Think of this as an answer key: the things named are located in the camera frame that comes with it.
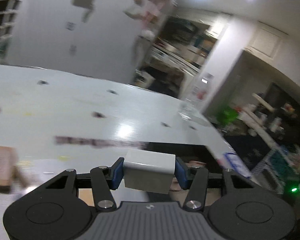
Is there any black open storage box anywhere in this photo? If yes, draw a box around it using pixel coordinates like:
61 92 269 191
144 142 222 203

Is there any blue white tissue pack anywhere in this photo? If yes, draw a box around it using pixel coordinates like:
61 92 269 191
224 152 252 178

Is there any green shopping bag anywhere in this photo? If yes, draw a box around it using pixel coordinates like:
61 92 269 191
216 106 239 127

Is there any white plush sheep hanging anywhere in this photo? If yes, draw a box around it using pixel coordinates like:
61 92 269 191
140 29 155 41

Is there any brown cardboard box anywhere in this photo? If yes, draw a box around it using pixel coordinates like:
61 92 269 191
0 146 30 193

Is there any white rectangular box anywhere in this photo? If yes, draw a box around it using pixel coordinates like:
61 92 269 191
123 149 175 194

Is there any clear water bottle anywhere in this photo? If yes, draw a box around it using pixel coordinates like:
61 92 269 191
179 73 213 121

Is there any white drawer cabinet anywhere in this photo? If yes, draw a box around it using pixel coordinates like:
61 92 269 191
0 0 22 63

